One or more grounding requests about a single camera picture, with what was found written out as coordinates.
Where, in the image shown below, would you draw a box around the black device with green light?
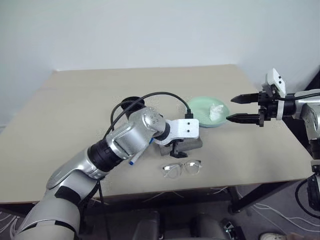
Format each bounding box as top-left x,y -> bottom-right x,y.
221,218 -> 247,240

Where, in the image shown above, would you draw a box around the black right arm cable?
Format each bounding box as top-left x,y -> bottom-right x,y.
287,92 -> 320,218

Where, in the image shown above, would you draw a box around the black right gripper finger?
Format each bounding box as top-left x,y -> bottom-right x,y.
226,112 -> 261,125
229,92 -> 261,105

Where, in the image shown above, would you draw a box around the green plate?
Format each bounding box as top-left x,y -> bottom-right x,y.
186,96 -> 231,129

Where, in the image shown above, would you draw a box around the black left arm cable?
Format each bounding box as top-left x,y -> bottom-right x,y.
98,91 -> 195,240

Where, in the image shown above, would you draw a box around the white marker with blue cap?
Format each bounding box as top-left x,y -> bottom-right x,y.
128,138 -> 154,166

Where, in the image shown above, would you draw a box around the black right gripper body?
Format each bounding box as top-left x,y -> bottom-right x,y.
256,84 -> 280,128

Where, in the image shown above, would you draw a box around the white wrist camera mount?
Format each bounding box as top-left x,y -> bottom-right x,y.
156,118 -> 200,147
265,67 -> 287,121

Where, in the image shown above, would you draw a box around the grey glasses case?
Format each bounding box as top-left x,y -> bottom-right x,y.
159,138 -> 204,156

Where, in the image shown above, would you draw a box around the dark rounded shape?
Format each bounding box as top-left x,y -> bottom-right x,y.
190,212 -> 226,240
131,210 -> 161,240

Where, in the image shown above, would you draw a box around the black cup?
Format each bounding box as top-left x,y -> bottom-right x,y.
121,96 -> 146,111

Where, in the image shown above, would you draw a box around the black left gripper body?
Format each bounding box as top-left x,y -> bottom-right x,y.
169,139 -> 183,151

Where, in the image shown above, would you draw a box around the white floor cable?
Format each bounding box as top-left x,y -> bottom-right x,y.
246,201 -> 320,227

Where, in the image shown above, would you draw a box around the clear frame glasses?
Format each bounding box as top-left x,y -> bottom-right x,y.
160,159 -> 203,180

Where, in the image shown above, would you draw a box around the white shoe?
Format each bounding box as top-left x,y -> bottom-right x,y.
259,231 -> 286,240

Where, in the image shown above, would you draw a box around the black metal table leg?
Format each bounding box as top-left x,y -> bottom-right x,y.
227,174 -> 310,215

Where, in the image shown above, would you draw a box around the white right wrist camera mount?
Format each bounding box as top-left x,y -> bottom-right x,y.
265,67 -> 287,121

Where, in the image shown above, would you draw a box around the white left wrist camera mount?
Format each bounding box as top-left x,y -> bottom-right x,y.
156,118 -> 200,147

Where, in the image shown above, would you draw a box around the crumpled white tissue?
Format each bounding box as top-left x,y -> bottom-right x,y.
208,103 -> 225,120

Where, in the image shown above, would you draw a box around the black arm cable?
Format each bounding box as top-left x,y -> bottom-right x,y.
287,92 -> 320,218
98,91 -> 195,240

